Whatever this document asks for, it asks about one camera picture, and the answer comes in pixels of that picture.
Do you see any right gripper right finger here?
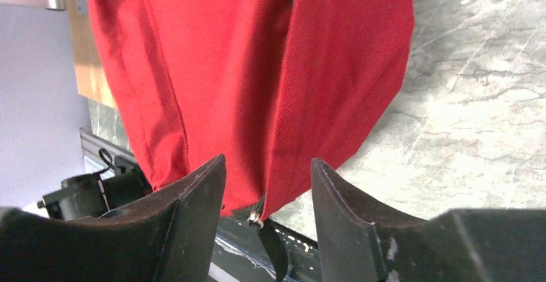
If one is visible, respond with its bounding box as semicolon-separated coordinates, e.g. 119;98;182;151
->
311;158;545;281

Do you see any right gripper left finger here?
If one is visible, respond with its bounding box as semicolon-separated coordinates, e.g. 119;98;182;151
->
1;155;226;282

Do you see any red backpack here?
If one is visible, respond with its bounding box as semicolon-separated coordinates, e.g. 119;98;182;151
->
87;0;415;282

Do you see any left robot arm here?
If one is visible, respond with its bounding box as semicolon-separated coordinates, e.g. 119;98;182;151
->
37;148;153;221

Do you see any wooden board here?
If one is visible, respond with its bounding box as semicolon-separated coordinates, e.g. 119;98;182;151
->
66;0;117;109

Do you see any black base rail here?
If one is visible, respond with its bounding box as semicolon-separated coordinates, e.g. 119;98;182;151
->
80;128;323;282

